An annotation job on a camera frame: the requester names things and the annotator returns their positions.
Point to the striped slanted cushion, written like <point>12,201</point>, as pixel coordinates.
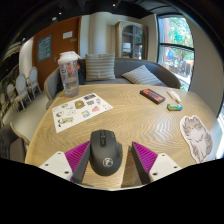
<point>141,76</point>

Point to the blue wall poster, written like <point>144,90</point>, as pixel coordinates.
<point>44,48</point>

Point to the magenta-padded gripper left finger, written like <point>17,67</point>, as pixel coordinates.
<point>56,163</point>

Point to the cat-shaped mouse pad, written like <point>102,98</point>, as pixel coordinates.
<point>197,138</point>

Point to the black and red box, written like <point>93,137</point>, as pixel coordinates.
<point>152,96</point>

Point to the black computer mouse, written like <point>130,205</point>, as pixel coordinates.
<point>105,153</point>

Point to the glass-door wooden cabinet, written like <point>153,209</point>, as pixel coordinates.
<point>131,40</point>

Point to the white sticker sheet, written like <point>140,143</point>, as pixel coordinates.
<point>80,111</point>

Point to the grey upholstered chair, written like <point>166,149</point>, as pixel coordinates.
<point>15,146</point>

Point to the striped upright cushion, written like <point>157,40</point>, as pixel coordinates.
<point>100,66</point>

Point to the grey curved sofa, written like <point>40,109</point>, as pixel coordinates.
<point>125,66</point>

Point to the brown wooden door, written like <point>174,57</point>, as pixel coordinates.
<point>60,46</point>

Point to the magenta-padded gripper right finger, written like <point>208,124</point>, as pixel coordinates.
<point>163,164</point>

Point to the white paper sign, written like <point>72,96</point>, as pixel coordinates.
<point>67,34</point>

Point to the clear shaker bottle white lid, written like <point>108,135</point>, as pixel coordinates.
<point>69,76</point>

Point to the black-framed window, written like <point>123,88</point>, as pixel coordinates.
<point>175,50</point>

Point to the small green pack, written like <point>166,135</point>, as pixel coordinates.
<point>174,107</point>

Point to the white squeeze tube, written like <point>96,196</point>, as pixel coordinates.
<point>174,95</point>

